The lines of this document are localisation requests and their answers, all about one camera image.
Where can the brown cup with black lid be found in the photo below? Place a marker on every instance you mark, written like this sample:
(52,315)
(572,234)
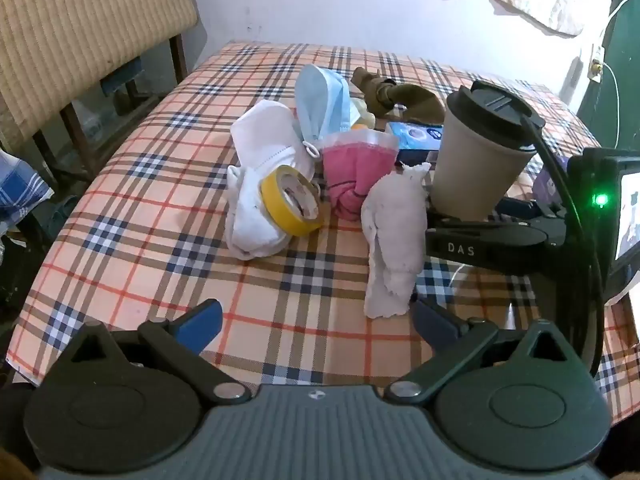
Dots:
(475,160)

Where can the blue plaid cloth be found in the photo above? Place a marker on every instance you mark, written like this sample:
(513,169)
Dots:
(20,185)

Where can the brown cloth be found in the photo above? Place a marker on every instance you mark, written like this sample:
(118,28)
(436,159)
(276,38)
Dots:
(420,102)

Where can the blue face mask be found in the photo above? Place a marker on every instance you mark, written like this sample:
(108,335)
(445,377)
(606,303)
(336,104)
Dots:
(320,100)

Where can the wicker chair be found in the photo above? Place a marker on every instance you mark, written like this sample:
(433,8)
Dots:
(75,25)

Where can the pink cloth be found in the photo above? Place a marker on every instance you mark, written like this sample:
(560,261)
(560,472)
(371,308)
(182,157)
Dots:
(355,170)

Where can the purple bag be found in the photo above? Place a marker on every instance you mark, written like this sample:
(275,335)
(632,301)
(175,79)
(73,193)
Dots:
(547,185)

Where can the grey white rag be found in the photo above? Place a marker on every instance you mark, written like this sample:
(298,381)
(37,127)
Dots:
(395,225)

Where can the wall socket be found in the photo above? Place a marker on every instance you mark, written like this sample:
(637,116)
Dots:
(596,62)

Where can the green door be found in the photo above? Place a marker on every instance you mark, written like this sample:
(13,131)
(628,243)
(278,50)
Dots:
(625,60)

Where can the blue tissue packet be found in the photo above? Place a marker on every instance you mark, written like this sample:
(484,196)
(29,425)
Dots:
(415,142)

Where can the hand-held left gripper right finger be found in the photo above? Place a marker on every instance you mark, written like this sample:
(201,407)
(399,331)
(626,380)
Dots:
(436,324)

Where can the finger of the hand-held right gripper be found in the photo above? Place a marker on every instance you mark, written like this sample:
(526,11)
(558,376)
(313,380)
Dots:
(500,250)
(530,212)

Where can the cream crumpled cloth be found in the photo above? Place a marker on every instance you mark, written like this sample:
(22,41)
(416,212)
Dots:
(364,112)

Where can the yellow tape roll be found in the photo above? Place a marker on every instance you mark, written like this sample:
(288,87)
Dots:
(275,200)

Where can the white face mask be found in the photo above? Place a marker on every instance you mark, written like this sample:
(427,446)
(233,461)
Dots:
(265,132)

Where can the plaid tablecloth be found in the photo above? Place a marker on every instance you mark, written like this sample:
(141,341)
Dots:
(150,210)

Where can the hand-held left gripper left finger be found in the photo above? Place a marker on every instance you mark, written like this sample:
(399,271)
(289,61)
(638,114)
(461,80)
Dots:
(200,322)

